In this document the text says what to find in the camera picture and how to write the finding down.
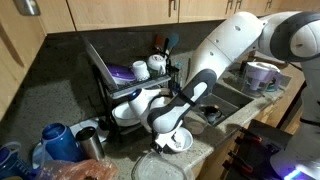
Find clear plastic bowl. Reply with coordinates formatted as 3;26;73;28
184;111;207;135

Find purple water filter pitcher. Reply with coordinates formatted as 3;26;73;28
241;62;283;97

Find blue measuring cup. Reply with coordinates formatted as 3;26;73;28
0;141;30;180

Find white plates on lower rack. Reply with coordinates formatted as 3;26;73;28
112;102;140;127

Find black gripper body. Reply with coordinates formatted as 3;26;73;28
150;131;174;154

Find black two-tier dish rack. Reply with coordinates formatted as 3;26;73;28
92;65;171;141

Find large white upright plate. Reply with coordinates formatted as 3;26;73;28
83;38;118;89

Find stainless steel sink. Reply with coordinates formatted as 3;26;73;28
198;84;253;126

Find white ceramic bowl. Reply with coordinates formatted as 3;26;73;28
166;127;193;153

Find white mug upper rack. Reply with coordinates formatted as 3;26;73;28
132;60;150;81

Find stainless steel tumbler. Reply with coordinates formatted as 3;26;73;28
76;126;105;161

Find black utensil holder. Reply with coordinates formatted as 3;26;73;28
166;65;179;83

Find blue plastic jug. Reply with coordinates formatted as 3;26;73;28
41;123;85;162

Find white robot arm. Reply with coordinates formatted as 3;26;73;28
128;11;320;180

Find black mug in sink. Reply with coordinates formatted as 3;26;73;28
201;105;222;124

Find orange plastic bag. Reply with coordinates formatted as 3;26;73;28
35;159;118;180

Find purple bowl on rack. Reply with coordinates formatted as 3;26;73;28
107;64;136;85

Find white red-patterned mug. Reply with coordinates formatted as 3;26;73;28
147;54;166;75

